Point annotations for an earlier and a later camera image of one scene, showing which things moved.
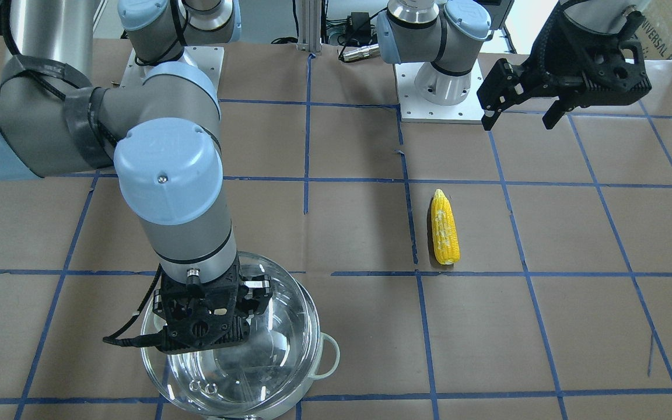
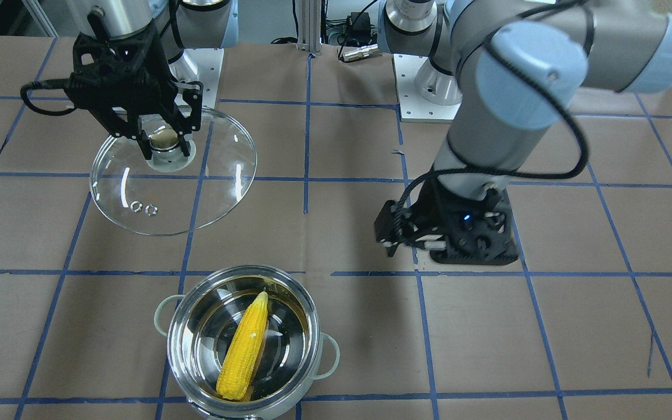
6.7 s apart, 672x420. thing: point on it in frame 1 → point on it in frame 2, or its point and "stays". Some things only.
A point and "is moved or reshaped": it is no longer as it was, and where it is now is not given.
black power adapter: (360, 27) stays
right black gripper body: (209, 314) → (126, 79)
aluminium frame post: (309, 25) stays
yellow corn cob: (445, 241) is moved or reshaped
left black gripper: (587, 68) → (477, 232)
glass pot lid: (266, 374) is moved or reshaped
